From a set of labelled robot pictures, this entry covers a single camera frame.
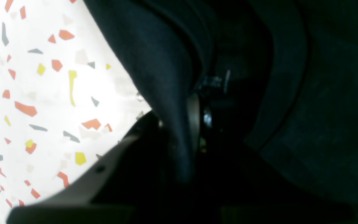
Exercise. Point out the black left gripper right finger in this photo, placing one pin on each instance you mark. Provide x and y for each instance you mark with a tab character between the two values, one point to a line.
235	185

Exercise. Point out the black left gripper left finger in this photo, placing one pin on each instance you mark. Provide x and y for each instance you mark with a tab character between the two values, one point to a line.
124	186

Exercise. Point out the black t-shirt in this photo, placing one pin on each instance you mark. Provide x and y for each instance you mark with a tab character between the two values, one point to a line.
301	55

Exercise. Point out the terrazzo pattern tablecloth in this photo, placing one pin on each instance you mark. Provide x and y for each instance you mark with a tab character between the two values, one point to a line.
65	99

